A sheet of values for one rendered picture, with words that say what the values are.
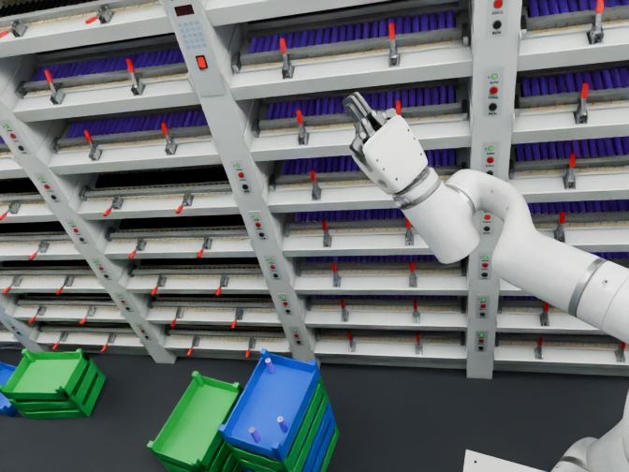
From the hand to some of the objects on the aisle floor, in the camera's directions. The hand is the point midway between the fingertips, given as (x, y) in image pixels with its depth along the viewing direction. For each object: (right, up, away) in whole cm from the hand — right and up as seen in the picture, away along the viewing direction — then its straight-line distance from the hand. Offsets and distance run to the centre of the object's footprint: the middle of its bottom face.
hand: (356, 106), depth 79 cm
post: (-8, -72, +138) cm, 156 cm away
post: (+60, -71, +120) cm, 152 cm away
